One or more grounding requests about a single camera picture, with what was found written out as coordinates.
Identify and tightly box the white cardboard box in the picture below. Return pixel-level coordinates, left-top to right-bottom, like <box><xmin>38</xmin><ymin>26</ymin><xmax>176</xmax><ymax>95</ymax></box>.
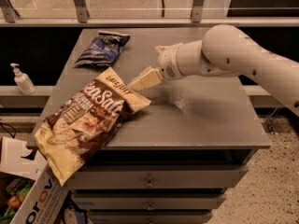
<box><xmin>0</xmin><ymin>137</ymin><xmax>68</xmax><ymax>224</ymax></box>

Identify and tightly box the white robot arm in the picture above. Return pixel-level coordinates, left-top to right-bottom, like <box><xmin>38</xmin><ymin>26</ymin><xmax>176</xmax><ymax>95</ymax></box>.
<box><xmin>128</xmin><ymin>24</ymin><xmax>299</xmax><ymax>115</ymax></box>

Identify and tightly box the blue chip bag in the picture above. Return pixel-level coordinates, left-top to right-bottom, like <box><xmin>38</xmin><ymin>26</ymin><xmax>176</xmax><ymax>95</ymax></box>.
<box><xmin>75</xmin><ymin>31</ymin><xmax>131</xmax><ymax>67</ymax></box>

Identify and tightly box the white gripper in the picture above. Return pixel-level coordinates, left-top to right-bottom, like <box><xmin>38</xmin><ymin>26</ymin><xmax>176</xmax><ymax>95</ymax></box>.
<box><xmin>127</xmin><ymin>43</ymin><xmax>184</xmax><ymax>91</ymax></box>

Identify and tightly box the brown sea salt chip bag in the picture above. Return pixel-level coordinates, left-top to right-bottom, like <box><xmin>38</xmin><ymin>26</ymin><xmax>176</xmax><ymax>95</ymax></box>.
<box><xmin>35</xmin><ymin>68</ymin><xmax>150</xmax><ymax>185</ymax></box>

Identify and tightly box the metal railing frame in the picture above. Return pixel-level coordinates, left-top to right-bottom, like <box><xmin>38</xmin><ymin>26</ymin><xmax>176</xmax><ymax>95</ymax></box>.
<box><xmin>0</xmin><ymin>0</ymin><xmax>299</xmax><ymax>27</ymax></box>

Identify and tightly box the white pump bottle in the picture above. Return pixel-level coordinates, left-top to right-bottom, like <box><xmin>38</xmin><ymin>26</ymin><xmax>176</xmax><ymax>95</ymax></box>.
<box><xmin>10</xmin><ymin>63</ymin><xmax>36</xmax><ymax>95</ymax></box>

